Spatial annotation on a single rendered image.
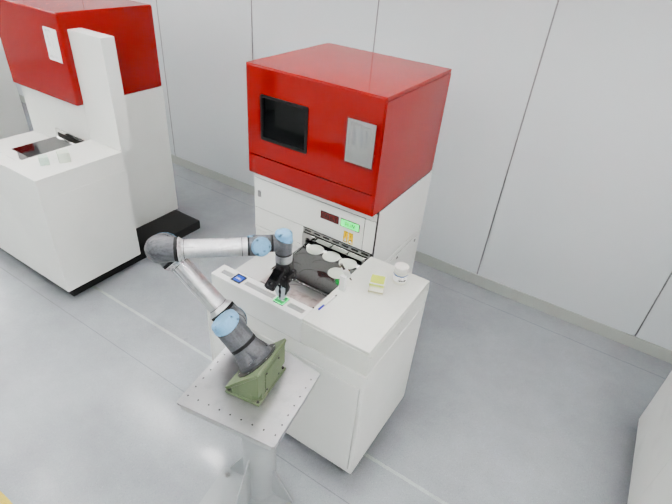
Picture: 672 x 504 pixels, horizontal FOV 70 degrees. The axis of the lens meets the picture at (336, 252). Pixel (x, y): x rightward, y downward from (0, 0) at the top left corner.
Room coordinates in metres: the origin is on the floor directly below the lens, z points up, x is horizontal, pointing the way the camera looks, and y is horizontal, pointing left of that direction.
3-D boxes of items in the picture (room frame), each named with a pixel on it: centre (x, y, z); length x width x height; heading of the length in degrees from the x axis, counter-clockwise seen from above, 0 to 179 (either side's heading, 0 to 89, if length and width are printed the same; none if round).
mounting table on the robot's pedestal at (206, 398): (1.33, 0.29, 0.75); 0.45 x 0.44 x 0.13; 159
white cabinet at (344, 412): (1.92, 0.09, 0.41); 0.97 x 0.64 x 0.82; 60
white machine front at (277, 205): (2.34, 0.16, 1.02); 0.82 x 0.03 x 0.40; 60
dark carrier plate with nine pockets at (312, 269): (2.09, 0.08, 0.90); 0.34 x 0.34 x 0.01; 60
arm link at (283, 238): (1.72, 0.23, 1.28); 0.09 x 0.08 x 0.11; 103
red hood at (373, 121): (2.61, 0.00, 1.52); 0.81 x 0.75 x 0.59; 60
